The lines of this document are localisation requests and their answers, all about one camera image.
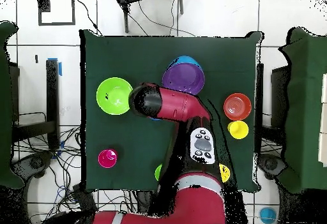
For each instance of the large light blue bowl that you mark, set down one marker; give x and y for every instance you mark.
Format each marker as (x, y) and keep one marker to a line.
(186, 59)

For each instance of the black floor box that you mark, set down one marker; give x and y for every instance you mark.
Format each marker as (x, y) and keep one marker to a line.
(84, 198)

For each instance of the blue bowl on floor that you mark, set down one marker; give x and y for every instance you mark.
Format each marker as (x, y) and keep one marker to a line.
(267, 215)

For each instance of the green cloth side table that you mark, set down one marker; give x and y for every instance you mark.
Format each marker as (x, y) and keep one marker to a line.
(5, 106)
(306, 106)

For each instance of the green bowl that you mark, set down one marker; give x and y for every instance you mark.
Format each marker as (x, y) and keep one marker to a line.
(113, 96)

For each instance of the yellow orange cup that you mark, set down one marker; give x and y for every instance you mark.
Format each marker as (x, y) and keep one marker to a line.
(224, 173)

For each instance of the black camera stand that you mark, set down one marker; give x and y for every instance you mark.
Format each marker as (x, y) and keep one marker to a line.
(125, 17)

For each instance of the grey square floor frame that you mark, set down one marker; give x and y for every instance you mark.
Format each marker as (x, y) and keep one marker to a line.
(43, 4)

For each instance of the dark green table cloth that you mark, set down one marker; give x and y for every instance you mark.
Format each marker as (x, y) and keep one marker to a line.
(127, 55)

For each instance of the orange bowl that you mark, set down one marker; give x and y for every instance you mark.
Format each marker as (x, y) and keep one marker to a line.
(237, 106)

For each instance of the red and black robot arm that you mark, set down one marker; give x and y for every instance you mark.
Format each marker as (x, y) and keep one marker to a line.
(194, 196)

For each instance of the red cup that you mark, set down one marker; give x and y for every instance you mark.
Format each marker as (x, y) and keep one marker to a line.
(107, 158)

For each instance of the green cup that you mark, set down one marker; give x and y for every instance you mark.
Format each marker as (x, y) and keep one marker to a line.
(158, 172)

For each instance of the white boxes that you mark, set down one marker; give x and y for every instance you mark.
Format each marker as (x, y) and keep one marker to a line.
(324, 132)

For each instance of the purple bowl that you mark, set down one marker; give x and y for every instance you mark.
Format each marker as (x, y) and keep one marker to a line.
(184, 77)

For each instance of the black bench with blue tape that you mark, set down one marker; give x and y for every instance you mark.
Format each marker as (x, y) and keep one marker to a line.
(52, 93)

